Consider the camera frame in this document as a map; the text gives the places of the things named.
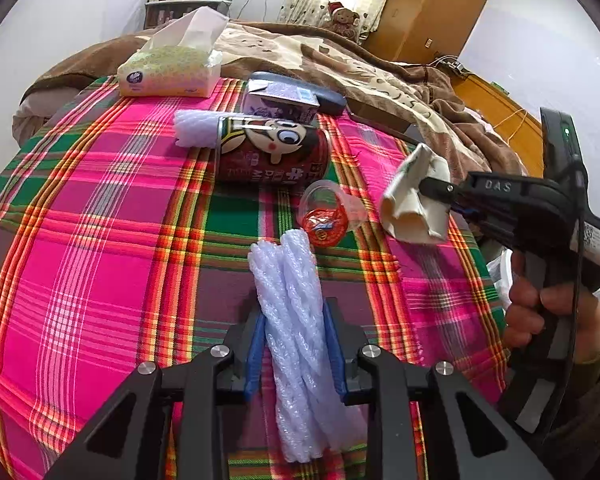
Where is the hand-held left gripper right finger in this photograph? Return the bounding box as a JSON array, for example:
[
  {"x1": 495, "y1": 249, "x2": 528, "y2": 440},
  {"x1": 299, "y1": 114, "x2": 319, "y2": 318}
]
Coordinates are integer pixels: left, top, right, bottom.
[{"x1": 322, "y1": 297, "x2": 553, "y2": 480}]

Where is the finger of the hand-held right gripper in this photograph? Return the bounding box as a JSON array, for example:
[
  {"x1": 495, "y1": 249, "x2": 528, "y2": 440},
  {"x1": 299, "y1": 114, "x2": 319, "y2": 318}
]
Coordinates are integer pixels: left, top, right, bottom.
[
  {"x1": 450, "y1": 199, "x2": 498, "y2": 228},
  {"x1": 418, "y1": 174, "x2": 482, "y2": 207}
]

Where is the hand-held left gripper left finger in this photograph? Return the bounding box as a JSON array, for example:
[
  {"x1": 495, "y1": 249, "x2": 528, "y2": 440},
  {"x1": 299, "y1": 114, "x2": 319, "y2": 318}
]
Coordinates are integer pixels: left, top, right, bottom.
[{"x1": 44, "y1": 305, "x2": 268, "y2": 480}]

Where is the white foam fruit net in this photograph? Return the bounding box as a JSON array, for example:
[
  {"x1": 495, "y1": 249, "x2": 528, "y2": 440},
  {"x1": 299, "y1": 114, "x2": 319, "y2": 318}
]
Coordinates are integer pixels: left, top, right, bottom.
[
  {"x1": 174, "y1": 109, "x2": 226, "y2": 150},
  {"x1": 247, "y1": 229, "x2": 368, "y2": 463}
]

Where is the cream paper bag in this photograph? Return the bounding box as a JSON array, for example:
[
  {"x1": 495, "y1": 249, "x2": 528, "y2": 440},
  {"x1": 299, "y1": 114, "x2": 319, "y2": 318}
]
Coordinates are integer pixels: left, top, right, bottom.
[{"x1": 380, "y1": 142, "x2": 453, "y2": 245}]

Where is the white trash bin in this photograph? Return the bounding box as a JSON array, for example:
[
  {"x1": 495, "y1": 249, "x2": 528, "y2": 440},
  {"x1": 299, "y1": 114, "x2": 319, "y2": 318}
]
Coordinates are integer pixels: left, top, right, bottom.
[{"x1": 484, "y1": 249, "x2": 515, "y2": 311}]

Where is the person's right forearm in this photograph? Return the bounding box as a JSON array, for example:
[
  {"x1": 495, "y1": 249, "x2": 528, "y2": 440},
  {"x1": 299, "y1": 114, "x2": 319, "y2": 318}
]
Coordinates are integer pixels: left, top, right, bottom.
[{"x1": 545, "y1": 330, "x2": 600, "y2": 480}]

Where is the person's right hand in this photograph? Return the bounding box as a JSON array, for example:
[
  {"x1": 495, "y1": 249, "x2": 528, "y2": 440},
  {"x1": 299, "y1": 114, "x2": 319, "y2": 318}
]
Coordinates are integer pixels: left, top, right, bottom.
[{"x1": 501, "y1": 252, "x2": 600, "y2": 364}]

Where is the black smartphone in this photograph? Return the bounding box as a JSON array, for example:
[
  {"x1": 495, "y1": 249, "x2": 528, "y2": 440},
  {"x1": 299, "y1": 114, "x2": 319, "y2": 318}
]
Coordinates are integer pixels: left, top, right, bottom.
[{"x1": 350, "y1": 105, "x2": 423, "y2": 143}]

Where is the wooden headboard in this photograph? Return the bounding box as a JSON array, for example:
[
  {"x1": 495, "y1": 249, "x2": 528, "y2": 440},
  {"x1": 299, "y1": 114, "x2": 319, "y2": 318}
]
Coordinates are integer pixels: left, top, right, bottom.
[{"x1": 450, "y1": 74, "x2": 543, "y2": 148}]

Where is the brown blanket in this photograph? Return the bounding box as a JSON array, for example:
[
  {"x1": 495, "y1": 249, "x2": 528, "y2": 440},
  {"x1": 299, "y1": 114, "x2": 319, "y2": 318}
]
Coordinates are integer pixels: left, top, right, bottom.
[{"x1": 12, "y1": 19, "x2": 523, "y2": 181}]

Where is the white power strip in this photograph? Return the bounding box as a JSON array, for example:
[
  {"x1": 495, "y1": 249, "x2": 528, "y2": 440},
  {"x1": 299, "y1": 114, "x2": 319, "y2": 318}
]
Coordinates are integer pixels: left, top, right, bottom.
[{"x1": 432, "y1": 55, "x2": 466, "y2": 73}]

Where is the clear cup with red lid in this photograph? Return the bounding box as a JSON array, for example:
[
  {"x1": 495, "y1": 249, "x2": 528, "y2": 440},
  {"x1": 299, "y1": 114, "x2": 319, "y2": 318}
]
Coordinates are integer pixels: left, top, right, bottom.
[{"x1": 299, "y1": 179, "x2": 367, "y2": 248}]

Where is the dark blue glasses case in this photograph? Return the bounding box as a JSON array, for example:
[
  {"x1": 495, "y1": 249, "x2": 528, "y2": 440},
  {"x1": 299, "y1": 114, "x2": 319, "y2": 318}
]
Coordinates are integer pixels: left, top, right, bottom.
[{"x1": 249, "y1": 71, "x2": 347, "y2": 116}]

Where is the red cartoon drink can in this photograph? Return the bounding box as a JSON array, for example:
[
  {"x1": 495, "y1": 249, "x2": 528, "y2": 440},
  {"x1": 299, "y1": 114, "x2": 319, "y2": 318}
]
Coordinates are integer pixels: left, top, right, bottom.
[{"x1": 215, "y1": 115, "x2": 331, "y2": 186}]

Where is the wooden wardrobe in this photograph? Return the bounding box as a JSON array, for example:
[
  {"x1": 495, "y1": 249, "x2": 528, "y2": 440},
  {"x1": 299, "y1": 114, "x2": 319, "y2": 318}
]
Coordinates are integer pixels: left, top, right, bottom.
[{"x1": 362, "y1": 0, "x2": 496, "y2": 66}]

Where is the purple drink carton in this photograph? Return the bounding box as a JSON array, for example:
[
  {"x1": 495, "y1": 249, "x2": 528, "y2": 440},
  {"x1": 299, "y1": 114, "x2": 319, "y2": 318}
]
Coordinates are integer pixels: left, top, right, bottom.
[{"x1": 241, "y1": 79, "x2": 321, "y2": 126}]

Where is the plaid tablecloth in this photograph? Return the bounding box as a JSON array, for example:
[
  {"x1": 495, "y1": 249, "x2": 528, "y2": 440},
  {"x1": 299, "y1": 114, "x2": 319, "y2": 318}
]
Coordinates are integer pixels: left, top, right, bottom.
[{"x1": 0, "y1": 76, "x2": 511, "y2": 480}]

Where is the brown teddy bear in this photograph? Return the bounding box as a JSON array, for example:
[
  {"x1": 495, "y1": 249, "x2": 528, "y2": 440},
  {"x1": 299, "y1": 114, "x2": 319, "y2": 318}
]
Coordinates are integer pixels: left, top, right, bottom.
[{"x1": 321, "y1": 1, "x2": 363, "y2": 41}]

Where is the green white tissue pack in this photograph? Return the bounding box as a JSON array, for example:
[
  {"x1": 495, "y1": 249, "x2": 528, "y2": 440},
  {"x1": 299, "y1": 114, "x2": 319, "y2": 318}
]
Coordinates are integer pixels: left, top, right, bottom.
[{"x1": 117, "y1": 7, "x2": 230, "y2": 98}]

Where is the shelf with cosmetics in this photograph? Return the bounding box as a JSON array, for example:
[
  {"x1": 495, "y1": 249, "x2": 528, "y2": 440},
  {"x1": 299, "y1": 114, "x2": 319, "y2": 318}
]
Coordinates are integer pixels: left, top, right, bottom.
[{"x1": 144, "y1": 0, "x2": 231, "y2": 31}]

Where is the pale bed mattress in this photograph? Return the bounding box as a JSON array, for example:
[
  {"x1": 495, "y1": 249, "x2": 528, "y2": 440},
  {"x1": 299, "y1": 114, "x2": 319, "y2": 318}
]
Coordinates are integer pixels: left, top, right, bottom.
[{"x1": 12, "y1": 95, "x2": 46, "y2": 143}]

